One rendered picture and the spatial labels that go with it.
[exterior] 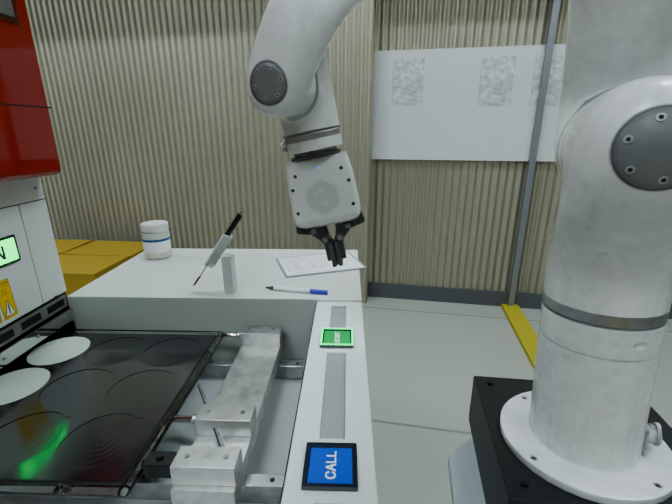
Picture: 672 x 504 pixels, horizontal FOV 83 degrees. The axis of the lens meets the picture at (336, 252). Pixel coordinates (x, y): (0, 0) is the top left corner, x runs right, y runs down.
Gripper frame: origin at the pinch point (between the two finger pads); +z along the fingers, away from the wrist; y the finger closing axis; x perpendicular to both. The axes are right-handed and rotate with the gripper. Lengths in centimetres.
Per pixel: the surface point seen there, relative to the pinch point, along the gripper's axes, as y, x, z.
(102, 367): -44.7, -1.0, 13.2
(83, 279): -179, 165, 40
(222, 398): -22.6, -6.0, 19.5
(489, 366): 61, 135, 126
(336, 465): -2.0, -26.4, 14.9
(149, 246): -53, 39, 1
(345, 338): -1.3, -0.7, 15.2
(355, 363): 0.2, -7.3, 15.9
